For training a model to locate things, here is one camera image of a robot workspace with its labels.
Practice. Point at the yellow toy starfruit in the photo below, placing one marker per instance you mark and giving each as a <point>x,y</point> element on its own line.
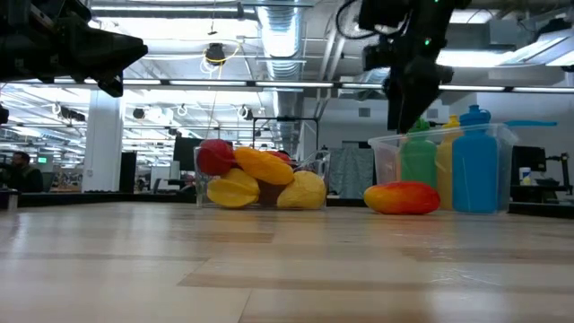
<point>233,190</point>

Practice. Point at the green squeeze bottle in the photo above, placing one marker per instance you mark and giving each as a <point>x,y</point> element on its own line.
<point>417,161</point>

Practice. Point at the black computer monitor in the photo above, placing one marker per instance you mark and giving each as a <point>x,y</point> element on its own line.
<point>529,157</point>
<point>185,154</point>

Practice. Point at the yellow toy pear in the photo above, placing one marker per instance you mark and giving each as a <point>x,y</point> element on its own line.
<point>305,190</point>

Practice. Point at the clear plastic fruit bin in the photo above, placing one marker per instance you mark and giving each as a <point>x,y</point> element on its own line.
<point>320,161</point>

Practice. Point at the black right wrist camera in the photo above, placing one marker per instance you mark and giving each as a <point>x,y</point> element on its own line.
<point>376,56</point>

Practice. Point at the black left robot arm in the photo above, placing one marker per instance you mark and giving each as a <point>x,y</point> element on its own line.
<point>18,9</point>

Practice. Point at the red round toy fruit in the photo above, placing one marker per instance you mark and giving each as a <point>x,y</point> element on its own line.
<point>281,156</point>
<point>214,157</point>

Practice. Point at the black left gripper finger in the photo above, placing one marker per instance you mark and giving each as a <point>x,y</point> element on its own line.
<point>113,87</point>
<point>107,51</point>

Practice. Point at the clear plastic bottle bin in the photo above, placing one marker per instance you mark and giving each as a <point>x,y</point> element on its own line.
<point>385,157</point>

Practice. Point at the grey fabric cover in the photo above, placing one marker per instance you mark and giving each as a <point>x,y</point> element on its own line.
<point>354,170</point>

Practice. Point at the black upright panel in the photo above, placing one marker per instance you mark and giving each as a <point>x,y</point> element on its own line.
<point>127,172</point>

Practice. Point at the blue squeeze bottle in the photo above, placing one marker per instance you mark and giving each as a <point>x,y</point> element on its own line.
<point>475,170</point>

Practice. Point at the white building pillar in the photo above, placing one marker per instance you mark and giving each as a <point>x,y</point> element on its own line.
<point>103,143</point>

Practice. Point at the small grey metal cup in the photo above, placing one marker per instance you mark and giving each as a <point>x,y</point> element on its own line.
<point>12,199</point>

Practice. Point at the red yellow toy mango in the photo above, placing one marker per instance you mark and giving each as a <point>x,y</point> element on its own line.
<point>402,197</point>

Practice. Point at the orange toy fruit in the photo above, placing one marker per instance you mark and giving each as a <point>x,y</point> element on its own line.
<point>264,166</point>

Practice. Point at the yellow squeeze bottle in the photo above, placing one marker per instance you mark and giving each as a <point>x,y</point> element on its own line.
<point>446,170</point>

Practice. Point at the ribbed silver air duct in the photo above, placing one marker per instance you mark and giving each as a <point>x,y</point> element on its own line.
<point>280,40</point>

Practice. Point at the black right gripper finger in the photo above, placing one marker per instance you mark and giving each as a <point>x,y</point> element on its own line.
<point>399,107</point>
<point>423,98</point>

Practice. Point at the long horizontal light bar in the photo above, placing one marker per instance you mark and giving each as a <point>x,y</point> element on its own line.
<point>291,84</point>

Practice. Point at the person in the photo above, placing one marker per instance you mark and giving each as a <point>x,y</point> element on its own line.
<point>24,177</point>

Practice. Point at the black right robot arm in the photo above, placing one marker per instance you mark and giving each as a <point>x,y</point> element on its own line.
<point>430,22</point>

